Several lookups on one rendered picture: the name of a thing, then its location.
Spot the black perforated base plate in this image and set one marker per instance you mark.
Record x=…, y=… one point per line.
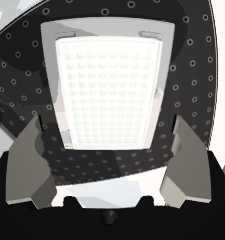
x=191, y=86

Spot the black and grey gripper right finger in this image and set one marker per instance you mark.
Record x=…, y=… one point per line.
x=194, y=180

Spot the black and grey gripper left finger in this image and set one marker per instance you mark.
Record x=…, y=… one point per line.
x=26, y=182

